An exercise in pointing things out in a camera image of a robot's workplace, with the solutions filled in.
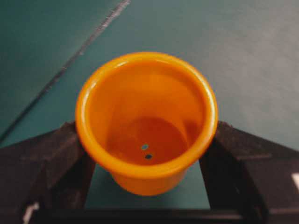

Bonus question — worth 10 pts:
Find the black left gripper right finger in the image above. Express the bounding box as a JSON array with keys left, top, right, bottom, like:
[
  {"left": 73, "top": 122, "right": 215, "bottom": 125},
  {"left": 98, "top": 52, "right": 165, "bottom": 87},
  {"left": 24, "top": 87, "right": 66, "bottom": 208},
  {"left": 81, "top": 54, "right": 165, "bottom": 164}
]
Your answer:
[{"left": 199, "top": 121, "right": 299, "bottom": 224}]

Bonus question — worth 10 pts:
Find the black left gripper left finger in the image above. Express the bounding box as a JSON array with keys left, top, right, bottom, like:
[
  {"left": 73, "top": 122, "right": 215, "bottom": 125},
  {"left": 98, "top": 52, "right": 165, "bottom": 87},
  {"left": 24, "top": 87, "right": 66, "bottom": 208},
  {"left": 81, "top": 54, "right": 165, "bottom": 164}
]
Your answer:
[{"left": 0, "top": 123, "right": 95, "bottom": 224}]

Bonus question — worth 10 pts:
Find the orange plastic cup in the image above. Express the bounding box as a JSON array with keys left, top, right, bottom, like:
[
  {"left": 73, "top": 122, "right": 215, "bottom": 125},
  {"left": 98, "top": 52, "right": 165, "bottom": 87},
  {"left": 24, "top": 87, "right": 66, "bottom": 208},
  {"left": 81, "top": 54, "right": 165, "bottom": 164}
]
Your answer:
[{"left": 75, "top": 52, "right": 218, "bottom": 196}]

